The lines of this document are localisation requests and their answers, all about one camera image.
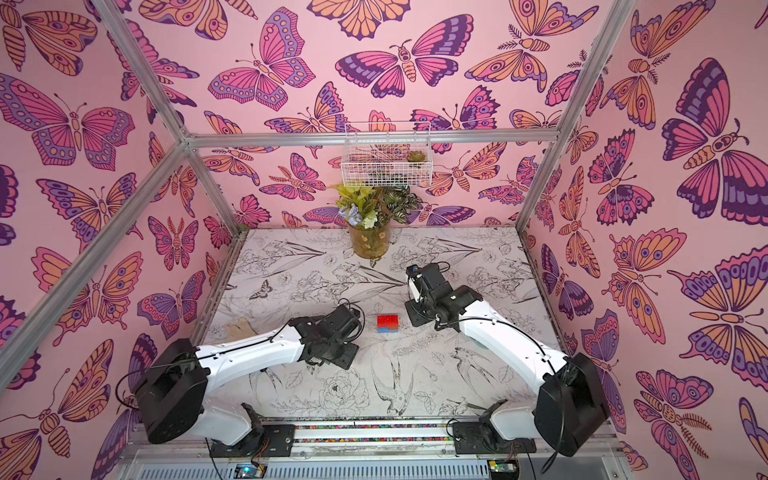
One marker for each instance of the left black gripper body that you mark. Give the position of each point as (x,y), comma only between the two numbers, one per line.
(342,353)

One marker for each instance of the red lego brick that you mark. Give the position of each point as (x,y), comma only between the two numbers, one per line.
(388,321)

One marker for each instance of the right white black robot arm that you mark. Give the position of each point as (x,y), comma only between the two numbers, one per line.
(570,404)

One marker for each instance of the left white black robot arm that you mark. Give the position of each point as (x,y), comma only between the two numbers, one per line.
(175,395)

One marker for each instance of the glass vase with plants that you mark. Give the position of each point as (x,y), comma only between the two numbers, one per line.
(368,212)

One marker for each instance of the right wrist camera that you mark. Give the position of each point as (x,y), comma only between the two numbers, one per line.
(426,282)

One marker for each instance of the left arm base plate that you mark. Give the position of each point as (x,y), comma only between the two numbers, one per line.
(266,441)

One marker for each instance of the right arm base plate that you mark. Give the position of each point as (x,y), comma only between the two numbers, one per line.
(480,439)

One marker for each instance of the white wire basket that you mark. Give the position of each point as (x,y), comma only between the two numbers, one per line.
(387,154)

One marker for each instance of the aluminium mounting rail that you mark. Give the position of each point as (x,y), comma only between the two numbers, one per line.
(427,448)

